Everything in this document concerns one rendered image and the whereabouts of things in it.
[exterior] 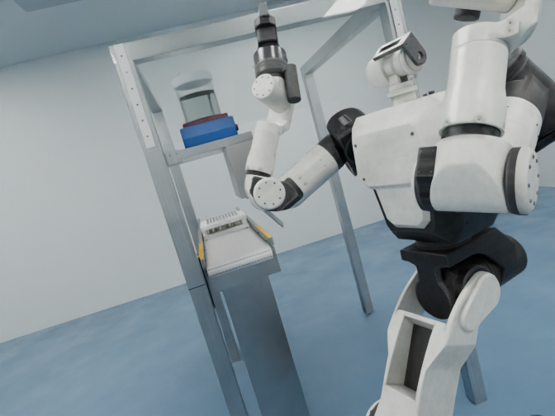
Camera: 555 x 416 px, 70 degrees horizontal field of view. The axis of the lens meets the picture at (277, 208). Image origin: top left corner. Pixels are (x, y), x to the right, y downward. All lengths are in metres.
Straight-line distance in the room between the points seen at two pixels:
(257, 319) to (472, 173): 1.34
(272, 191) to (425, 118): 0.38
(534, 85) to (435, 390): 0.60
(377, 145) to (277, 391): 1.29
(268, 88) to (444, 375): 0.75
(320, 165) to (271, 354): 1.01
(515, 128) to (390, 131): 0.27
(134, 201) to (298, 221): 1.99
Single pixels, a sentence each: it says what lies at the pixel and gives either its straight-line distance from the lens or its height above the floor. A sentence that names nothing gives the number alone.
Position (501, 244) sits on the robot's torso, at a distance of 1.03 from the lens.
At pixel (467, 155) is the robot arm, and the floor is 1.20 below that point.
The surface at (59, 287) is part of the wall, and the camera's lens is 5.29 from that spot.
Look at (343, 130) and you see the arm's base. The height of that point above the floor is 1.26.
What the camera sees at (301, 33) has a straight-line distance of 1.50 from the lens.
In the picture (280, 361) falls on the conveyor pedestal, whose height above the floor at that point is 0.39.
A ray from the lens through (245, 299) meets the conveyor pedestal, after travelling 1.68.
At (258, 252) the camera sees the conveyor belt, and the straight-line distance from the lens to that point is 1.51.
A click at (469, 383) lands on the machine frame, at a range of 1.99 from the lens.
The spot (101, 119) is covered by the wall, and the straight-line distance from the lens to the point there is 4.98.
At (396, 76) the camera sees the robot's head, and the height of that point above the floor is 1.34.
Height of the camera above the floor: 1.26
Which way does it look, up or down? 8 degrees down
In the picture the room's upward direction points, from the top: 16 degrees counter-clockwise
